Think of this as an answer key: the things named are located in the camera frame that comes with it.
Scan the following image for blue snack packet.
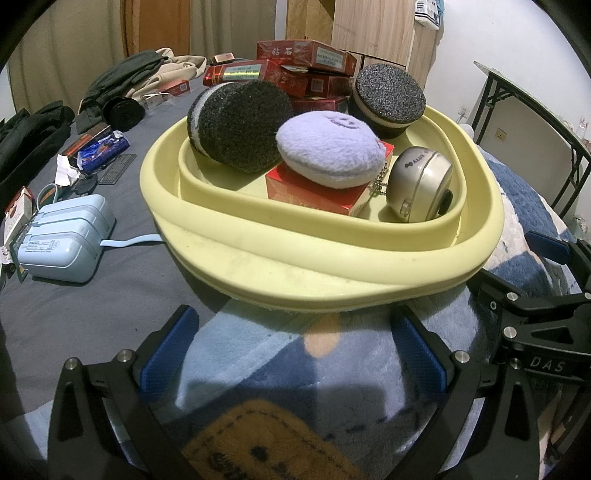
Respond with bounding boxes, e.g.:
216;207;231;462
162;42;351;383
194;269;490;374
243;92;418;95
78;131;131;174

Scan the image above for brown red cigarette box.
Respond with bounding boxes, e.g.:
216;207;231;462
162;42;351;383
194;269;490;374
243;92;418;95
61;124;114;160

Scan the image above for red white cigarette box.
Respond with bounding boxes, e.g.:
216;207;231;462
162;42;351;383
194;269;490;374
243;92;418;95
4;186;37;252
265;141;395;217

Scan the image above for black mesh pad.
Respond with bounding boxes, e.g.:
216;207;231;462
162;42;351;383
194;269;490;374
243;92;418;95
99;154;138;185

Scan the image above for wooden wardrobe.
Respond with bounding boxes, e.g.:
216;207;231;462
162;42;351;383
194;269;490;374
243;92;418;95
285;0;438;86

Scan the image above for teal strap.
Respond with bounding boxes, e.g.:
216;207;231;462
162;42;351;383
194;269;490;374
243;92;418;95
37;182;63;208

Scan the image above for yellow plastic basin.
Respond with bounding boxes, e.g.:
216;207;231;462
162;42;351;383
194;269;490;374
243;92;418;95
139;99;505;312

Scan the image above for short black round sponge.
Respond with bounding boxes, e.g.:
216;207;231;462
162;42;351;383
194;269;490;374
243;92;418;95
348;64;426;140

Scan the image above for blue white fleece blanket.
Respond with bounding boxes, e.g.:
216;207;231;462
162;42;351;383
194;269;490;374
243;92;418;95
18;150;587;480

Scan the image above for beige cloth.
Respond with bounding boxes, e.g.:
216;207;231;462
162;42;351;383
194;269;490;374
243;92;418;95
124;46;208;100

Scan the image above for flat red cigarette box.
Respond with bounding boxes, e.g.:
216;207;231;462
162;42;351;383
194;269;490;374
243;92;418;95
291;96;349;116

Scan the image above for light blue flat cable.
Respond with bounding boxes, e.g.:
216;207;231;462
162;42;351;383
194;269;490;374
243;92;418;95
99;233;167;247

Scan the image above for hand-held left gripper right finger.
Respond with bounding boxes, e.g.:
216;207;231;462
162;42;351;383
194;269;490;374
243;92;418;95
390;305;541;480

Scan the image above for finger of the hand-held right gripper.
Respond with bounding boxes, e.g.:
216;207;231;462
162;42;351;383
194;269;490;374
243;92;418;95
466;269;591;377
525;230;591;296

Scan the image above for red gold-lettered cigarette carton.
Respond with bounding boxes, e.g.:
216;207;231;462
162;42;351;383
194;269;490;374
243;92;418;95
256;39;358;75

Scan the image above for blue white packet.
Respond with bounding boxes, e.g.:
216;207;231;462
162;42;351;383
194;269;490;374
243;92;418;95
414;0;448;29

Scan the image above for thick black round sponge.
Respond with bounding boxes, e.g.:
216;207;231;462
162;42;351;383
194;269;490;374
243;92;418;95
187;79;295;174

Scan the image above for light brown wooden door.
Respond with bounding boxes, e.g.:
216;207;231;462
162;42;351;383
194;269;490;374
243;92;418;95
121;0;191;58

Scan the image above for white crumpled paper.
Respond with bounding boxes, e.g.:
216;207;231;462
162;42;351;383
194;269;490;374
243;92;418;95
54;154;84;185

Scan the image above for silver round speaker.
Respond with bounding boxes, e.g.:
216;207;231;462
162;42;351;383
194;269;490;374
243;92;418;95
385;147;455;223

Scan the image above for black clothes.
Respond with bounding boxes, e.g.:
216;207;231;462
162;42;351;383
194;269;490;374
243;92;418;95
0;102;75;185

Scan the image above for beige curtain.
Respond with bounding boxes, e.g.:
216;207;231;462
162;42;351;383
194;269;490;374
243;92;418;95
7;0;125;118

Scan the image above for small red cigarette box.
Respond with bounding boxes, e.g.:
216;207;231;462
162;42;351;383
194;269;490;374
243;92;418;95
157;79;191;97

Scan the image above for purple plush pouch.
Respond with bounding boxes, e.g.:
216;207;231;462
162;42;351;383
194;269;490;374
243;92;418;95
276;111;393;197

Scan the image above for light blue charger box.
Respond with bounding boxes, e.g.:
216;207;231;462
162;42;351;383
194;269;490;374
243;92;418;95
17;194;116;283

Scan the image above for black folding table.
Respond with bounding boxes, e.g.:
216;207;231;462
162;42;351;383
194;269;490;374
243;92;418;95
472;59;591;222

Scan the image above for black round object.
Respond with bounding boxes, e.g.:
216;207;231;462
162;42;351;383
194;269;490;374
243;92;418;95
102;96;144;130

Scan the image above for dark green clothes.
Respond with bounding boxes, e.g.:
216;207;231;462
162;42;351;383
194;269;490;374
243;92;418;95
78;51;171;132

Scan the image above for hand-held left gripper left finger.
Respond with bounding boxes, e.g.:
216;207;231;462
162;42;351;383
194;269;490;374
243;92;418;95
47;304;200;480

